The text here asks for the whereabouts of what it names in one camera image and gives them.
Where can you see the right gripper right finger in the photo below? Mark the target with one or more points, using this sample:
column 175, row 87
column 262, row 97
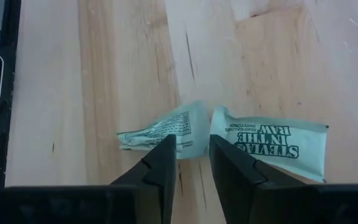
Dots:
column 238, row 186

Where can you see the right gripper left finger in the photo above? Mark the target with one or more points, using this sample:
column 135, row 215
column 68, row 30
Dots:
column 157, row 186

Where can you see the black metal table frame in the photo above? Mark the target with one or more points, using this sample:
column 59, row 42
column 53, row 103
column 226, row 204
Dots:
column 11, row 93

